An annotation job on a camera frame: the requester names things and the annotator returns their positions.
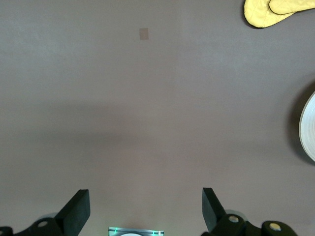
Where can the round wooden plate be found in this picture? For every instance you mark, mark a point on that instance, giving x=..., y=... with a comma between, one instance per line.
x=308, y=127

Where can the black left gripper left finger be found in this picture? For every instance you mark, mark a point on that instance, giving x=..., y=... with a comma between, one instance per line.
x=73, y=216

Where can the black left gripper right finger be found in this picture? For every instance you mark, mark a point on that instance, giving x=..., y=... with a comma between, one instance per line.
x=214, y=216

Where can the yellow quilted oven mitt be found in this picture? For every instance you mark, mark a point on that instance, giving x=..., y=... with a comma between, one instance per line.
x=258, y=14
x=290, y=5

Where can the small brown tape square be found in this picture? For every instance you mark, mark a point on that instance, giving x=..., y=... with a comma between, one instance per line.
x=144, y=33

